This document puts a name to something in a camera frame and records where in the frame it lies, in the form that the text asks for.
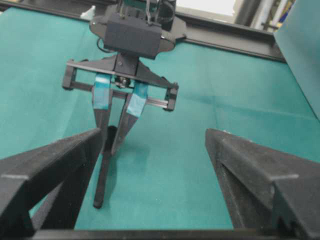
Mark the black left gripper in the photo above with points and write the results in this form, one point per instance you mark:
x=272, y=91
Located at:
x=122, y=66

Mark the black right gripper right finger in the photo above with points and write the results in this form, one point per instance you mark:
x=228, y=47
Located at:
x=264, y=188

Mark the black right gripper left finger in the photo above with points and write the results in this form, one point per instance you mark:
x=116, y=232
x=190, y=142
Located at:
x=45, y=187

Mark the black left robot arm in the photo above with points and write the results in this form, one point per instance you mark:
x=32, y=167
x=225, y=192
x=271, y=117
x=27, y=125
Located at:
x=161, y=11

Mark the green table cloth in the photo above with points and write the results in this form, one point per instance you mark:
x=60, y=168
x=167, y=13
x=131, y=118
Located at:
x=162, y=176

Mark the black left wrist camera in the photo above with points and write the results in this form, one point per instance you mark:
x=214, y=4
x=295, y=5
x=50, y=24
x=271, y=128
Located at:
x=132, y=35

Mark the black aluminium frame rail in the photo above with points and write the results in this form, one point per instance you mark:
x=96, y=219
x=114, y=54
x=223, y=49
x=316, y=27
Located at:
x=199, y=31

